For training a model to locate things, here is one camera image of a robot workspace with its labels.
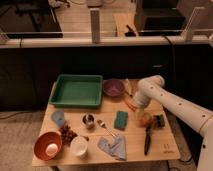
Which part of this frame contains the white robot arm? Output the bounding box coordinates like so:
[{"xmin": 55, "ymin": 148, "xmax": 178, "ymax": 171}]
[{"xmin": 133, "ymin": 75, "xmax": 213, "ymax": 171}]

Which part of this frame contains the small metal cup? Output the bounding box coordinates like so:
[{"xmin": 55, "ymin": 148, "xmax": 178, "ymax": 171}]
[{"xmin": 82, "ymin": 114, "xmax": 95, "ymax": 129}]

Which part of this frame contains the blue plastic cup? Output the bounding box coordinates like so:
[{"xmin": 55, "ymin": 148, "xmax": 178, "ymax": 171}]
[{"xmin": 51, "ymin": 111, "xmax": 65, "ymax": 127}]

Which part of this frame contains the white cup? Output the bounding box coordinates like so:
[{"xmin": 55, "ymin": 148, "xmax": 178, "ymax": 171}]
[{"xmin": 70, "ymin": 136, "xmax": 88, "ymax": 159}]

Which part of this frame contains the purple bowl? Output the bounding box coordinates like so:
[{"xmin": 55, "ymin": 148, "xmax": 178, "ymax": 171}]
[{"xmin": 103, "ymin": 79, "xmax": 125, "ymax": 97}]

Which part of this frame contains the clear plastic bag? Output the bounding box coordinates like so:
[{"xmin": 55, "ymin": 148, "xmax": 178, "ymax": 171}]
[{"xmin": 123, "ymin": 79, "xmax": 133, "ymax": 97}]

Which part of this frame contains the green plastic tray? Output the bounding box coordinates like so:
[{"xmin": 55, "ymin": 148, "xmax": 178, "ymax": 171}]
[{"xmin": 49, "ymin": 74, "xmax": 103, "ymax": 108}]

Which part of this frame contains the green sponge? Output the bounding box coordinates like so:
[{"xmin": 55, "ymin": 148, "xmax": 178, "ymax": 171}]
[{"xmin": 114, "ymin": 111, "xmax": 128, "ymax": 130}]

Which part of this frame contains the metal fork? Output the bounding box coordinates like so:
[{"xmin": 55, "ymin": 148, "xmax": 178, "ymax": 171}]
[{"xmin": 97, "ymin": 120, "xmax": 116, "ymax": 138}]

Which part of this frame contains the red yellow apple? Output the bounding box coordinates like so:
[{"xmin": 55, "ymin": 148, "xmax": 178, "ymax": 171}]
[{"xmin": 138, "ymin": 111, "xmax": 152, "ymax": 127}]

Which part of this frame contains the blue grey cloth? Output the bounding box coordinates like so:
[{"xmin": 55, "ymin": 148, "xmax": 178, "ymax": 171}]
[{"xmin": 97, "ymin": 135, "xmax": 127, "ymax": 161}]

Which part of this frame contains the bunch of dark grapes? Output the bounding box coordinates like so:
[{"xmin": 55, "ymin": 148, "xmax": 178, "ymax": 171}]
[{"xmin": 59, "ymin": 125, "xmax": 77, "ymax": 145}]

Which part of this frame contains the orange red bowl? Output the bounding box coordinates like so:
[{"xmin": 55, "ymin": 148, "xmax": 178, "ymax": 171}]
[{"xmin": 34, "ymin": 132, "xmax": 62, "ymax": 161}]

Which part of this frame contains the white egg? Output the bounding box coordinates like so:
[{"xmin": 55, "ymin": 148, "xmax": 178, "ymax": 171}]
[{"xmin": 46, "ymin": 144, "xmax": 58, "ymax": 156}]

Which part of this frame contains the black handled knife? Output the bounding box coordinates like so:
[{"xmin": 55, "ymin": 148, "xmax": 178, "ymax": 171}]
[{"xmin": 144, "ymin": 127, "xmax": 151, "ymax": 155}]

